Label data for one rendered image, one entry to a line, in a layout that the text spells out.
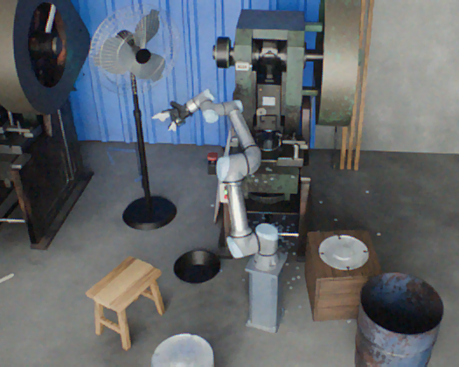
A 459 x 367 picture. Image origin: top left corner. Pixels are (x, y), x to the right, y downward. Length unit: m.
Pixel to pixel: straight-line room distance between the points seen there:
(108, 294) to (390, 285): 1.51
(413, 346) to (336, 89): 1.34
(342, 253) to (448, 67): 2.06
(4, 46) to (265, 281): 1.85
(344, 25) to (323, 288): 1.45
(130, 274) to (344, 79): 1.59
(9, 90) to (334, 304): 2.17
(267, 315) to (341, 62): 1.47
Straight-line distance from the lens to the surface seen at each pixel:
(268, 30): 3.21
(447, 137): 5.07
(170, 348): 2.90
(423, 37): 4.61
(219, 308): 3.48
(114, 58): 3.45
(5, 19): 3.30
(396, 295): 3.19
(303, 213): 3.53
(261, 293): 3.16
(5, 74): 3.32
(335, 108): 3.05
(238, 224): 2.87
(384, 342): 2.87
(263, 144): 3.45
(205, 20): 4.49
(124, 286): 3.22
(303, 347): 3.30
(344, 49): 2.93
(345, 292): 3.28
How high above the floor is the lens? 2.56
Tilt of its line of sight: 32 degrees down
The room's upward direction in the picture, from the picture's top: 2 degrees clockwise
